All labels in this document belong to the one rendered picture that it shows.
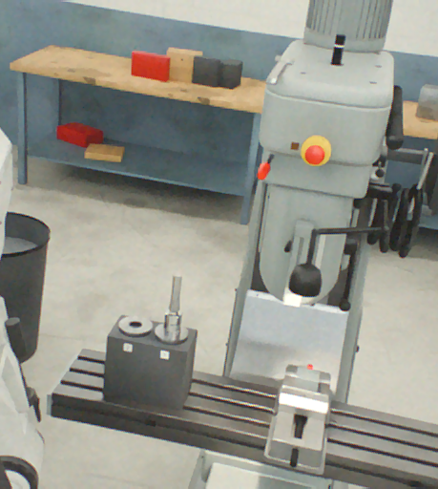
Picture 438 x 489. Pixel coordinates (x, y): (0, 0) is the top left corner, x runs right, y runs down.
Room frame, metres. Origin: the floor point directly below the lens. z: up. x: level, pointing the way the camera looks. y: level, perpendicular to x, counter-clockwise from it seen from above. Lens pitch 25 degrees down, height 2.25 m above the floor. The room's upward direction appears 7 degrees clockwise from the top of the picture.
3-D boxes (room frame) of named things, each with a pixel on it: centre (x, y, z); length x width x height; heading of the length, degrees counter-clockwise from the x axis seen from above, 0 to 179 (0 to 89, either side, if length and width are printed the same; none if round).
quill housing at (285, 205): (1.79, -0.21, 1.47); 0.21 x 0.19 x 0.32; 82
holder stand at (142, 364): (1.81, 0.15, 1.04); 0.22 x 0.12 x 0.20; 82
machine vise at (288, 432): (1.75, -0.27, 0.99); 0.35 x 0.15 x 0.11; 172
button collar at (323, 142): (1.56, -0.17, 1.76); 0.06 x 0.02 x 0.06; 82
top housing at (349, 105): (1.80, -0.21, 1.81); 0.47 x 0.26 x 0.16; 172
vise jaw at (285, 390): (1.72, -0.26, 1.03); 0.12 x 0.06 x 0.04; 82
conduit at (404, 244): (2.02, -0.44, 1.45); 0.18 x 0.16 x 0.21; 172
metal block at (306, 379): (1.78, -0.27, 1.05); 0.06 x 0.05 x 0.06; 82
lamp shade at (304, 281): (1.56, -0.20, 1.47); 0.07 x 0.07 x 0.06
